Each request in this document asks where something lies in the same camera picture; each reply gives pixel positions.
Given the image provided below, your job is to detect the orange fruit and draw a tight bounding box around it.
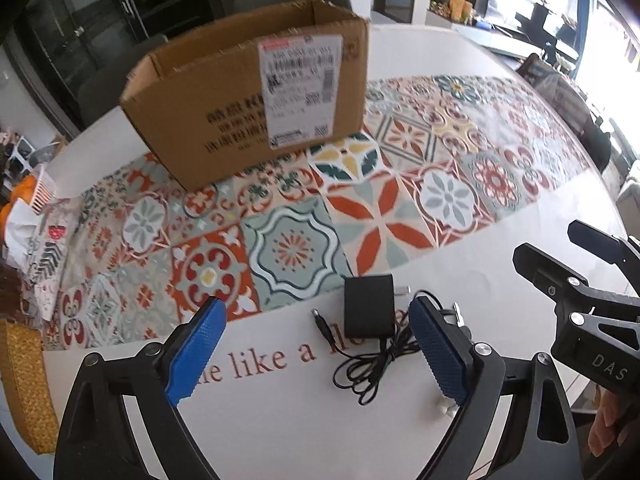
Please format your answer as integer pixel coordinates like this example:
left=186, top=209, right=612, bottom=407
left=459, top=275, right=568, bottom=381
left=0, top=174, right=37, bottom=226

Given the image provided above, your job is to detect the floral fabric tissue cover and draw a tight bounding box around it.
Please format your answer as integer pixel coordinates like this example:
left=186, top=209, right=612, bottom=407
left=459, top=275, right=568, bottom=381
left=3, top=196, right=82, bottom=321

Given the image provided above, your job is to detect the right human hand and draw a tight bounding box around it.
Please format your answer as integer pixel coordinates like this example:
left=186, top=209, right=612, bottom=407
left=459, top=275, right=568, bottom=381
left=588, top=389, right=639, bottom=457

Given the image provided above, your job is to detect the black adapter cable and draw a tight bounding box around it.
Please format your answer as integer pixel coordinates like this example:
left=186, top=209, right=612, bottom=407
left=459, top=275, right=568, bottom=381
left=310, top=288, right=469, bottom=406

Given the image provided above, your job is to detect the brown cardboard box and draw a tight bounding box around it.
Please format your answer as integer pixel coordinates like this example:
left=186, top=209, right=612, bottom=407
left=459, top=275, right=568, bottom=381
left=119, top=0, right=370, bottom=191

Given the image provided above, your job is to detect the black power adapter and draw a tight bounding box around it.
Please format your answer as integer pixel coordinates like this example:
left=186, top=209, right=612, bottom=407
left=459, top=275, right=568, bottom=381
left=344, top=274, right=410, bottom=339

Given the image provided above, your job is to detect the black glass cabinet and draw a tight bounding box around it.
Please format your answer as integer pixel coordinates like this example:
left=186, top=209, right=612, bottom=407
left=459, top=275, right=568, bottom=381
left=14, top=0, right=234, bottom=119

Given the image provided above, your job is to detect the patterned tile table runner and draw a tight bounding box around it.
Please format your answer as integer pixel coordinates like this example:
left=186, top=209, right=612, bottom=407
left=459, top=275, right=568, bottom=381
left=24, top=75, right=594, bottom=351

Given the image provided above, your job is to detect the white fruit basket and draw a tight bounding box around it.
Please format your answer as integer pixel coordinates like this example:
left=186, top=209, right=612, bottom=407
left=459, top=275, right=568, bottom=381
left=28, top=164, right=56, bottom=214

